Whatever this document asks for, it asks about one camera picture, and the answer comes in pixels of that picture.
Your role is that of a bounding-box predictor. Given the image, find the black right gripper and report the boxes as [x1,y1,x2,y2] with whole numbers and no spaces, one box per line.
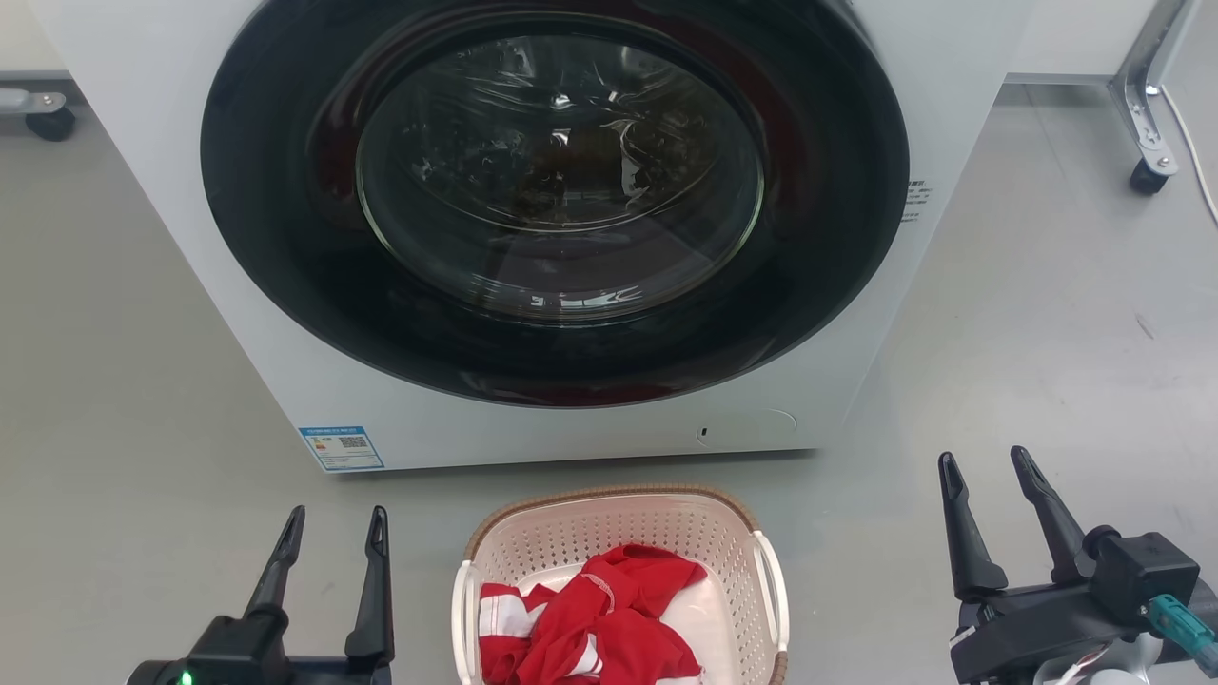
[938,445,1148,684]

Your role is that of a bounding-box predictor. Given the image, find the cream perforated laundry basket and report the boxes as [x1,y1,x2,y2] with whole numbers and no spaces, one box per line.
[451,483,791,685]

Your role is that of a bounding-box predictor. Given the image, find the red white striped garment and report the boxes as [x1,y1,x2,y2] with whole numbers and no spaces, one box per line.
[478,580,610,685]

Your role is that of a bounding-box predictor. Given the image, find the blue energy label sticker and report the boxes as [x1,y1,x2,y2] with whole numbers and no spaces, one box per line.
[298,425,385,473]

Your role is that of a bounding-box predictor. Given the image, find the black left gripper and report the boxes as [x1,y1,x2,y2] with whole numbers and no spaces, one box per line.
[128,505,395,685]

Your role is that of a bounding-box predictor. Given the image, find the long metal frame leg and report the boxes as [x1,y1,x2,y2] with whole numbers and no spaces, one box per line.
[1109,0,1202,178]

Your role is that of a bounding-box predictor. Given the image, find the black round washer door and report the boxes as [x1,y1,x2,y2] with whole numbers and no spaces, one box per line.
[200,0,910,410]

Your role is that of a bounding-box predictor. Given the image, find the white front-load washing machine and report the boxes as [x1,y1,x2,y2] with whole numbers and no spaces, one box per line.
[29,0,1038,474]

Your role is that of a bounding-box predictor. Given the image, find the teal right cable connector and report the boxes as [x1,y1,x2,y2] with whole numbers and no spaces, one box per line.
[1147,595,1218,676]

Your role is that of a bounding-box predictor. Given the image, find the white power cable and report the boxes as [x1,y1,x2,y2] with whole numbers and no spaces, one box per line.
[1161,86,1218,229]

